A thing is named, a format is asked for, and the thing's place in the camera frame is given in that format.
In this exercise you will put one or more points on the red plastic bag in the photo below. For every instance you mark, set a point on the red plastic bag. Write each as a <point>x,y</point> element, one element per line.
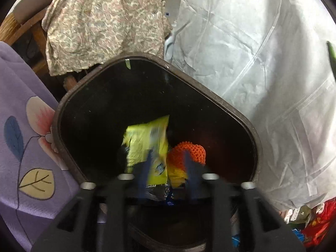
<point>320,223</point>

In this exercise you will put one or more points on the floral patterned cloth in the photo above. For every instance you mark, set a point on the floral patterned cloth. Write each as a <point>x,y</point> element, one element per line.
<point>105,21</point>

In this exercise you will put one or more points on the purple floral tablecloth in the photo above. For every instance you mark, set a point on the purple floral tablecloth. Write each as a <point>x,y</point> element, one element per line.
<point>23,89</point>

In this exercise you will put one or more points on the yellow snack packet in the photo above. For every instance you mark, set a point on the yellow snack packet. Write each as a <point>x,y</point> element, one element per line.
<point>147,139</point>

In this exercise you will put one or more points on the black trash bin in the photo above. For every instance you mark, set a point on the black trash bin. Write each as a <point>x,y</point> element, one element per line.
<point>105,105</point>

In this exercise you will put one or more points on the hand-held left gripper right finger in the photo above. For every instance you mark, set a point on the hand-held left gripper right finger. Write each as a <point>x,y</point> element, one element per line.
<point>191,179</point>

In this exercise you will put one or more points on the green object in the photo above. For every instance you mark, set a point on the green object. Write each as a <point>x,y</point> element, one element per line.
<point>331,57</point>

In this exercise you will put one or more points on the silver foil wrapper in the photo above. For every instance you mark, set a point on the silver foil wrapper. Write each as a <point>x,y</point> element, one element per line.
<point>158,191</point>

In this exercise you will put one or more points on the wooden stand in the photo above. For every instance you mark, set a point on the wooden stand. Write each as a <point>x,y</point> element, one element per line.
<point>23,31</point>

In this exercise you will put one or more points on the white cover cloth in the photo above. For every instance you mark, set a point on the white cover cloth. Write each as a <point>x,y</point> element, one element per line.
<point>249,57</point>

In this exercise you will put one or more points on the light blue plastic item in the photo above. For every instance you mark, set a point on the light blue plastic item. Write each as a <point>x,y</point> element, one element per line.
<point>169,44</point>

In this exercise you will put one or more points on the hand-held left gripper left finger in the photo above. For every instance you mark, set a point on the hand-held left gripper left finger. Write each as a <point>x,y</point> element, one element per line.
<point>144,173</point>

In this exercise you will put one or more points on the olive green packet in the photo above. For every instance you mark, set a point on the olive green packet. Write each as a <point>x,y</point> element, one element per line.
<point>300,213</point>

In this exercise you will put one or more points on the orange foam net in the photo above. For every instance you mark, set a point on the orange foam net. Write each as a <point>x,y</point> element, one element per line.
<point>193,151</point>

